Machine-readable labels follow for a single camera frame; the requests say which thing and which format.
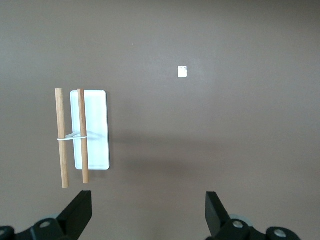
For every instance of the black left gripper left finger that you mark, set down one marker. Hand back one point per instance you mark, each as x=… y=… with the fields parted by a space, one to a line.
x=72 y=217

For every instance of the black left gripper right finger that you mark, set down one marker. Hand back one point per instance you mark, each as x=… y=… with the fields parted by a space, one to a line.
x=217 y=217

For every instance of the white rubber band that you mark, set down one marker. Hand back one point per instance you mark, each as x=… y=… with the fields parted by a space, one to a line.
x=72 y=138

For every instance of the brown table cover sheet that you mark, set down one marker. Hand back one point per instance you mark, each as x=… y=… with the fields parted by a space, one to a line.
x=200 y=137

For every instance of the wooden stick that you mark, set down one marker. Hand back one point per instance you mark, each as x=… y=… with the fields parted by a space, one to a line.
x=82 y=112
x=60 y=112

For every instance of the white rectangular tray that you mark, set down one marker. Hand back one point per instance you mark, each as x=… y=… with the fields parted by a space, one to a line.
x=96 y=112

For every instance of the small square tape patch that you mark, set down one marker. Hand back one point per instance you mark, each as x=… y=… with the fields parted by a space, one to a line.
x=182 y=72

